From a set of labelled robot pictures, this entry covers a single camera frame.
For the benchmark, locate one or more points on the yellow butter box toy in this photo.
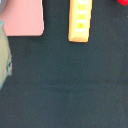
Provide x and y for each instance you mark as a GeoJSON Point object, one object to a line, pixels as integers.
{"type": "Point", "coordinates": [79, 20]}

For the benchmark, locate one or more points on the red toy tomato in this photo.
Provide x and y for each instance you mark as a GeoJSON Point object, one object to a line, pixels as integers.
{"type": "Point", "coordinates": [123, 2]}

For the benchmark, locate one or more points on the grey green-padded gripper finger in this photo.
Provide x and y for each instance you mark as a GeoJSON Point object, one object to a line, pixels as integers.
{"type": "Point", "coordinates": [5, 56]}

